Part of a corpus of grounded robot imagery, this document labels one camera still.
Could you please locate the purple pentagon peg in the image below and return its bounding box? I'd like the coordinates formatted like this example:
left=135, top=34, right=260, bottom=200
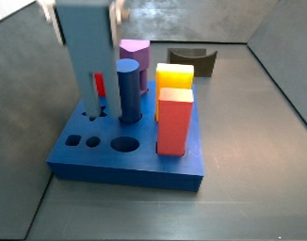
left=120, top=40, right=149, bottom=94

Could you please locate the red hexagonal peg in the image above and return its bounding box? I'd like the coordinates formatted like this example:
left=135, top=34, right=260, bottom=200
left=95, top=72, right=105, bottom=97

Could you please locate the blue-grey gripper finger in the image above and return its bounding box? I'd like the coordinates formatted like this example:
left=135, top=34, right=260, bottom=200
left=83, top=0, right=120, bottom=118
left=56, top=0, right=100, bottom=118

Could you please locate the red rectangular block peg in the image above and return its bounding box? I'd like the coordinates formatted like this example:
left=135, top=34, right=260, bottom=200
left=157, top=88, right=193, bottom=156

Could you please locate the blue cylinder peg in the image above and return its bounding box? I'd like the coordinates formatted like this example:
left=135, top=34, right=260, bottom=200
left=116, top=58, right=141, bottom=124

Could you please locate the yellow arch block peg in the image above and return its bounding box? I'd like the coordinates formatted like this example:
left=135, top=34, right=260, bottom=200
left=156, top=63, right=193, bottom=120

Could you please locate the blue shape sorter board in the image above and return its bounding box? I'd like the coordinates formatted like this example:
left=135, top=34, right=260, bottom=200
left=47, top=82, right=204, bottom=191

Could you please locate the black curved cradle stand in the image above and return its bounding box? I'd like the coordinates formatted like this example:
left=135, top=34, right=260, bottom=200
left=167, top=48, right=217, bottom=77

